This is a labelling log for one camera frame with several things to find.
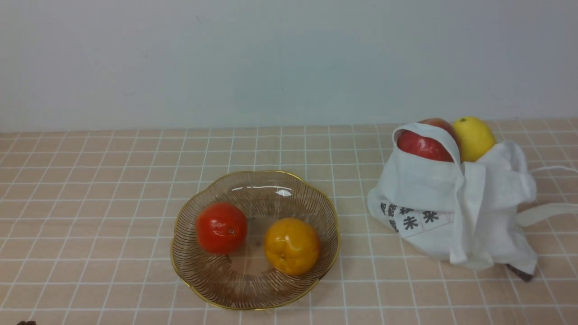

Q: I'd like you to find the yellow lemon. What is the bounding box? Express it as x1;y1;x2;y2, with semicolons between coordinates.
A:
453;116;497;162

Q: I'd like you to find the white cloth bag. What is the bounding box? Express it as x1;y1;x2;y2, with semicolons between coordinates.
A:
368;123;577;277

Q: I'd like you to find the orange mandarin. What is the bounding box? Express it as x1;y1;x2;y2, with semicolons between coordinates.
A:
264;218;321;276

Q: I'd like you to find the red tomato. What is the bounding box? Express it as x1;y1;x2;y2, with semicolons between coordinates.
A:
195;202;248;255

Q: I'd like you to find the clear gold-rimmed glass bowl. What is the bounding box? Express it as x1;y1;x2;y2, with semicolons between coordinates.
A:
171;170;341;311

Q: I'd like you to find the red apple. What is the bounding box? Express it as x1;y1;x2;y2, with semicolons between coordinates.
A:
397;118;460;162

